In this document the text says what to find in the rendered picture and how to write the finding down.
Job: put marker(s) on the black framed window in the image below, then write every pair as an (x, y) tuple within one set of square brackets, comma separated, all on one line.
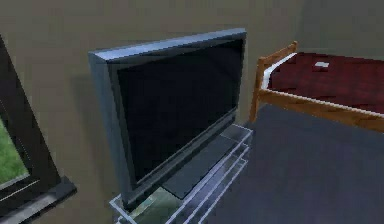
[(20, 160)]

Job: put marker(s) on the grey television set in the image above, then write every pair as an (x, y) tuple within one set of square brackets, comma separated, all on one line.
[(173, 110)]

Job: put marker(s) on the small white flat object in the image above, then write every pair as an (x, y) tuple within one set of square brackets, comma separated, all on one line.
[(321, 64)]

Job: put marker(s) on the wooden bed with red cover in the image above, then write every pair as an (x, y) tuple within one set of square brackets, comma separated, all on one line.
[(333, 86)]

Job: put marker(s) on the glass television stand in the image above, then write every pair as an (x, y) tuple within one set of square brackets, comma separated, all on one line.
[(213, 186)]

